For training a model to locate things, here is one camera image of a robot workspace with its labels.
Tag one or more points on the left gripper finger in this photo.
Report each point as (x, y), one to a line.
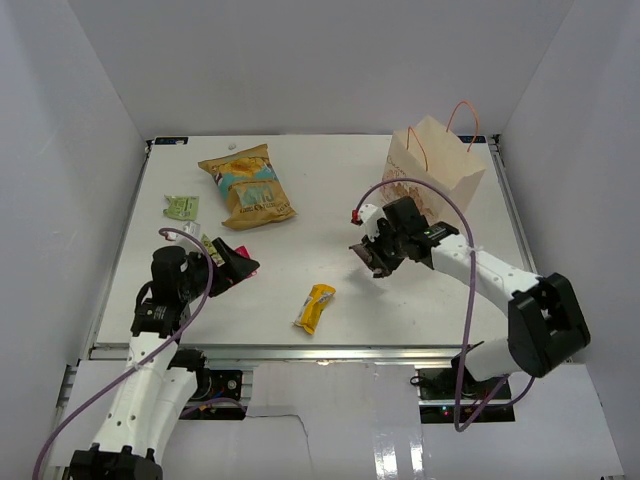
(223, 281)
(234, 263)

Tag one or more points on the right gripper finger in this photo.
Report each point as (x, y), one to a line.
(382, 268)
(365, 250)

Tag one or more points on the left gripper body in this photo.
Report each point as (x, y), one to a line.
(196, 284)

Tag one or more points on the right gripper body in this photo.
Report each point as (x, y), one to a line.
(390, 244)

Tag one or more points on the dark brown snack bar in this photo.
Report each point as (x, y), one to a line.
(367, 263)

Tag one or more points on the brown chips bag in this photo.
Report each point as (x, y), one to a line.
(250, 188)

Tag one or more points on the yellow snack bar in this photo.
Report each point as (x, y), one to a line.
(315, 303)

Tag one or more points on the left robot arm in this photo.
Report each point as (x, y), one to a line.
(161, 376)

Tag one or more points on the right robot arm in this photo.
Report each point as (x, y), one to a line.
(545, 324)

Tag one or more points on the beige paper bag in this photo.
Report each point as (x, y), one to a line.
(430, 164)

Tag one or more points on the pink snack packet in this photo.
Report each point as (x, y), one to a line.
(243, 251)

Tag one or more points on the green triangular snack packet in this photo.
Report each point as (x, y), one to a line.
(212, 251)

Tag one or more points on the light green snack packet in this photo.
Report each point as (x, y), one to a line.
(182, 208)

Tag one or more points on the blue label sticker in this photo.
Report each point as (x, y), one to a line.
(170, 141)

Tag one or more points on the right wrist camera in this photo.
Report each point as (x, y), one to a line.
(368, 216)

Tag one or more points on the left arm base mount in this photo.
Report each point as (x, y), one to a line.
(211, 382)

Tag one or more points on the aluminium table frame rail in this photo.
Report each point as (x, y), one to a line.
(414, 313)

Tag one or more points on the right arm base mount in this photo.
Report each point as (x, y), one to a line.
(436, 391)

